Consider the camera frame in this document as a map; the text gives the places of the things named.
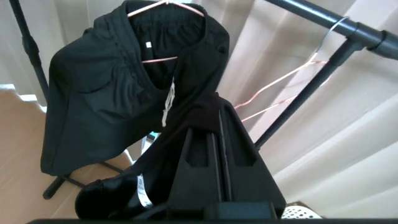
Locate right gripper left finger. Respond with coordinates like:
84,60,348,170
167,129,223,219

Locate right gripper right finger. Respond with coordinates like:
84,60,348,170
219,104,287,219

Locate black garment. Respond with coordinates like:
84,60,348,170
74,92,223,220

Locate pink clothes hanger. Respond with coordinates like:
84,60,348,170
126,0,206,65
233,15,351,123

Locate black shorts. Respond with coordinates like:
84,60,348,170
40,0,231,177

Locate white laundry basket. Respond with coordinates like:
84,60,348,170
280,205,323,220

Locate black clothes rack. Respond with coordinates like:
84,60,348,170
8,0,398,200

